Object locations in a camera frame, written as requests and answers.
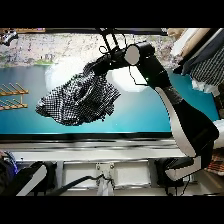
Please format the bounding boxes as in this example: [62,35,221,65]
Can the black and white checked garment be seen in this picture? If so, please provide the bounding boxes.
[35,61,122,127]

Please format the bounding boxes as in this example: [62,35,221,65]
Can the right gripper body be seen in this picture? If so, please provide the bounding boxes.
[91,53,118,76]

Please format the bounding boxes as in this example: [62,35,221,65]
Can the dark blue garment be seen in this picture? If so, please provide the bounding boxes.
[173,29,224,76]

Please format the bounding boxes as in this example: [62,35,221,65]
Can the striped garment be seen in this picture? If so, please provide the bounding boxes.
[189,49,224,88]

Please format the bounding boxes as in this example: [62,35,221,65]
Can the beige garment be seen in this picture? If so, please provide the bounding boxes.
[166,27,188,38]

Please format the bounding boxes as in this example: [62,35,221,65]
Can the silver frame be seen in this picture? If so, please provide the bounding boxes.
[0,137,224,197]

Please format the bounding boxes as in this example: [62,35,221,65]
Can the black cable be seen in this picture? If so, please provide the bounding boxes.
[49,173,113,197]
[127,64,148,88]

